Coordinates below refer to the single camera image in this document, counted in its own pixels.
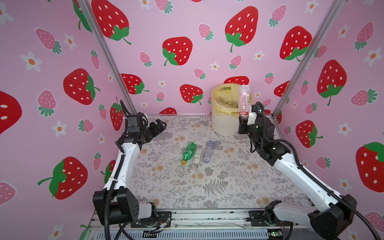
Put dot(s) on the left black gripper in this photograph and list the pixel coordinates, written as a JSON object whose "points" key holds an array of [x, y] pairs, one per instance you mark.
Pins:
{"points": [[156, 132]]}

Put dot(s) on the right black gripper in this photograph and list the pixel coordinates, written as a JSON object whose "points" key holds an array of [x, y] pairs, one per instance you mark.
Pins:
{"points": [[243, 125]]}

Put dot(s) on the clear bottle red cap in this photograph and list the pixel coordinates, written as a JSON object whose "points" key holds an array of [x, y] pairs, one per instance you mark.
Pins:
{"points": [[244, 100]]}

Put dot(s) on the green bottle yellow cap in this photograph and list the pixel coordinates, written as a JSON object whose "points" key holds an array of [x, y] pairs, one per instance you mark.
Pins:
{"points": [[188, 153]]}

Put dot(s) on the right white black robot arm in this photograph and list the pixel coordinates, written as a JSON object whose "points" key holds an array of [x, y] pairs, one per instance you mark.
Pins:
{"points": [[331, 212]]}

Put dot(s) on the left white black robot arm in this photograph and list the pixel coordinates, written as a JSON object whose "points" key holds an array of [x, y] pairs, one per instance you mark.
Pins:
{"points": [[116, 204]]}

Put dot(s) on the white bin with yellow liner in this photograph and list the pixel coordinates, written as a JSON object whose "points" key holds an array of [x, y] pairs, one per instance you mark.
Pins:
{"points": [[225, 113]]}

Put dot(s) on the clear bluish bottle upright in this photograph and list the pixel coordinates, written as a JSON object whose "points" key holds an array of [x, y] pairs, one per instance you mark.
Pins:
{"points": [[209, 150]]}

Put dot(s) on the clear bottle white label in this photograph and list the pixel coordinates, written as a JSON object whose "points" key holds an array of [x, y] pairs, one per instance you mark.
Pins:
{"points": [[196, 161]]}

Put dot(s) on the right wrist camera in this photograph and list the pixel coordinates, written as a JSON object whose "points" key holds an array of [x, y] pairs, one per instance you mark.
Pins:
{"points": [[253, 114]]}

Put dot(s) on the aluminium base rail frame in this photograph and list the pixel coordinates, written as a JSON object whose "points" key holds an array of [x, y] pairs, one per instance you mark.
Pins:
{"points": [[208, 224]]}

